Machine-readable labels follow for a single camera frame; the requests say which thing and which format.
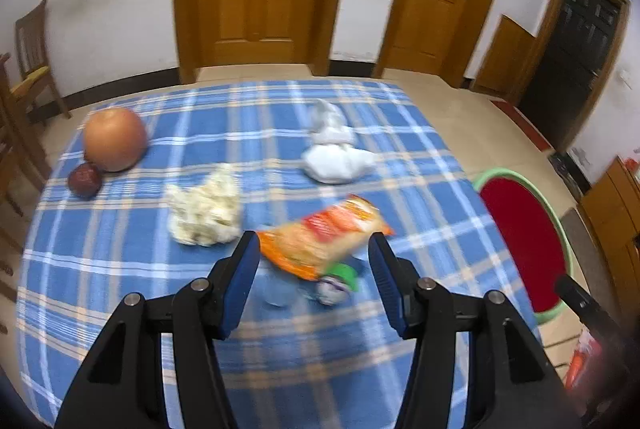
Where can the blue plaid tablecloth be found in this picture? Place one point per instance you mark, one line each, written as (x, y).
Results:
(310, 359)

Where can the red stool with green rim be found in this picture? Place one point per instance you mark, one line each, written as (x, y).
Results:
(520, 239)

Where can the large orange round fruit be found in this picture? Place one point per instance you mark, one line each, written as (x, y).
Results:
(114, 140)

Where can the dark entrance door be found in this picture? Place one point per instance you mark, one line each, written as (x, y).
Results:
(575, 49)

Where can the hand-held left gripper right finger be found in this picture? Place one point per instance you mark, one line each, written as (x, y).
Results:
(390, 289)

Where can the small dark red fruit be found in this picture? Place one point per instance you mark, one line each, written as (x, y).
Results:
(85, 180)

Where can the wooden cabinet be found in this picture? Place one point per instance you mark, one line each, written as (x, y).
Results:
(615, 219)

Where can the wooden chair with yellow cushion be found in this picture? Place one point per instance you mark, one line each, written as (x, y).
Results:
(35, 39)

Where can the small green white bottle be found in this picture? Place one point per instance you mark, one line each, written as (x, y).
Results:
(340, 284)

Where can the white knotted plastic bag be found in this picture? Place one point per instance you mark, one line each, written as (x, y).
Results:
(332, 159)

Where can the wooden wall panel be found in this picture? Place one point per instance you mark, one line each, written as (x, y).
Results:
(505, 59)

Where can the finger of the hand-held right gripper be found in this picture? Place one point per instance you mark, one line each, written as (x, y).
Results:
(585, 304)

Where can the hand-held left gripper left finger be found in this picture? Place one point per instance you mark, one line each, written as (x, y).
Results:
(240, 289)

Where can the pair of shoes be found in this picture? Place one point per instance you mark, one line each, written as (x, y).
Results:
(567, 169)

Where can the white light switch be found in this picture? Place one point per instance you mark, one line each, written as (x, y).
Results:
(625, 75)

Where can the orange snack packet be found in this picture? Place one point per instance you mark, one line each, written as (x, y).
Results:
(320, 239)

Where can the grey floor mat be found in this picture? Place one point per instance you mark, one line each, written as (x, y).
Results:
(582, 244)

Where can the red doormat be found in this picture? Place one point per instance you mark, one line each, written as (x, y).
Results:
(522, 121)

